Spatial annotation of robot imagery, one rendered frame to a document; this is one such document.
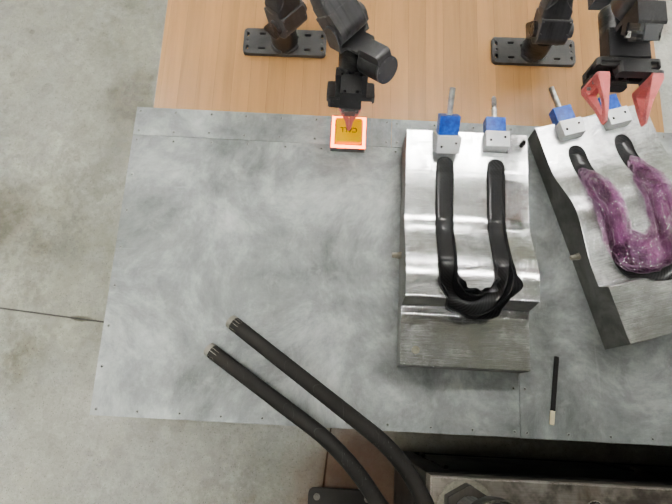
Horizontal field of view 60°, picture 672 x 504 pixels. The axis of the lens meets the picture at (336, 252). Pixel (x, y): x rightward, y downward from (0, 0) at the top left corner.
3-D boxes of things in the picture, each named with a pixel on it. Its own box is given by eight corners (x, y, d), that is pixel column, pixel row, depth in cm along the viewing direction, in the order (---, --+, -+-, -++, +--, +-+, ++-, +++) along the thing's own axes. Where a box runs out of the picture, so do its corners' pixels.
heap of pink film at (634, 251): (568, 171, 128) (582, 156, 120) (644, 152, 129) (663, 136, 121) (611, 284, 121) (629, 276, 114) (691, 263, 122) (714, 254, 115)
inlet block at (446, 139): (438, 85, 122) (443, 89, 117) (461, 85, 123) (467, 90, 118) (431, 146, 128) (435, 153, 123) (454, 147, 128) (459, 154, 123)
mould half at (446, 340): (402, 146, 135) (409, 119, 122) (514, 152, 135) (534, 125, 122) (396, 366, 123) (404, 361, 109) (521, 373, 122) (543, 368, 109)
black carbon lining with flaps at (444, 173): (432, 160, 127) (440, 140, 118) (506, 163, 127) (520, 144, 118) (431, 319, 118) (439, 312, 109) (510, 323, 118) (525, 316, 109)
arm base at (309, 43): (325, 38, 134) (326, 11, 136) (237, 35, 134) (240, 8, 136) (325, 58, 142) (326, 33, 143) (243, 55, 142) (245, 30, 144)
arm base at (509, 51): (588, 47, 134) (586, 21, 135) (500, 44, 134) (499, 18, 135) (574, 67, 141) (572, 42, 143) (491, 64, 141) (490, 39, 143)
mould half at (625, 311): (527, 139, 136) (543, 116, 125) (631, 114, 138) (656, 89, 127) (604, 349, 124) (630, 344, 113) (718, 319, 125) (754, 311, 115)
